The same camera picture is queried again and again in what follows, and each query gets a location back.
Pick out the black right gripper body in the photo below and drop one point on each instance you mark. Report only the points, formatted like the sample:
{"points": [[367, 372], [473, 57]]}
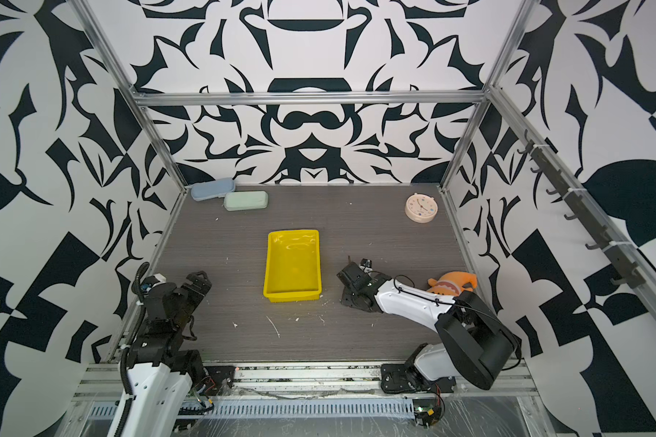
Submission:
{"points": [[349, 298]]}

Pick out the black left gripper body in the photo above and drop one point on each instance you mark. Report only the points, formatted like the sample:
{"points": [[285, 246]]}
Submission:
{"points": [[192, 299]]}

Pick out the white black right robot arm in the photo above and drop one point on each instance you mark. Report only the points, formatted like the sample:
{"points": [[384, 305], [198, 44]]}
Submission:
{"points": [[475, 346]]}

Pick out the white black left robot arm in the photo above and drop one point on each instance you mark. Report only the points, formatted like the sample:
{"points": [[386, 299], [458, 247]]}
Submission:
{"points": [[157, 375]]}

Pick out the yellow plastic bin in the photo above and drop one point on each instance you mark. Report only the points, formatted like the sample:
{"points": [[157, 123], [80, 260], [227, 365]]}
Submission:
{"points": [[293, 266]]}

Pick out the orange plush toy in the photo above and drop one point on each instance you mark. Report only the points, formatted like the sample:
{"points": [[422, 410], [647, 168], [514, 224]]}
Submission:
{"points": [[452, 283]]}

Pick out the round cream alarm clock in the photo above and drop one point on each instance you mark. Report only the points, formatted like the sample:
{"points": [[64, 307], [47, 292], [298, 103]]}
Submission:
{"points": [[421, 208]]}

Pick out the blue glasses case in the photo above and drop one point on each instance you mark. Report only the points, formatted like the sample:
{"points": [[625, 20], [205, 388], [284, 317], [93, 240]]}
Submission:
{"points": [[212, 189]]}

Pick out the green glasses case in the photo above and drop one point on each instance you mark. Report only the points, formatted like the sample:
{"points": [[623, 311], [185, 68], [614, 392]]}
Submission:
{"points": [[246, 200]]}

